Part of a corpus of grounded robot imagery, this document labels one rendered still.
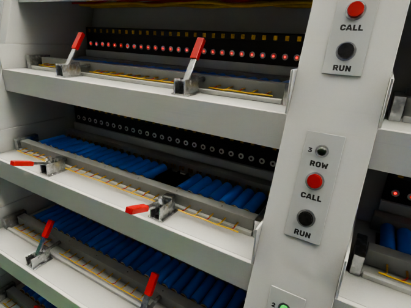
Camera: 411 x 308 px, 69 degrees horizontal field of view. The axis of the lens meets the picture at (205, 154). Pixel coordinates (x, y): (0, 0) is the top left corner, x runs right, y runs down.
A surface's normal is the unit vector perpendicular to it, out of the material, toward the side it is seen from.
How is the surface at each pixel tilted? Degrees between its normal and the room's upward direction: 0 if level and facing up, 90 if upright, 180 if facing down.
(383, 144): 108
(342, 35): 90
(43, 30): 90
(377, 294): 18
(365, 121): 90
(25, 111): 90
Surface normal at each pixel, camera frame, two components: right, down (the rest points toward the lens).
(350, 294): 0.04, -0.93
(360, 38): -0.47, -0.02
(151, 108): -0.51, 0.29
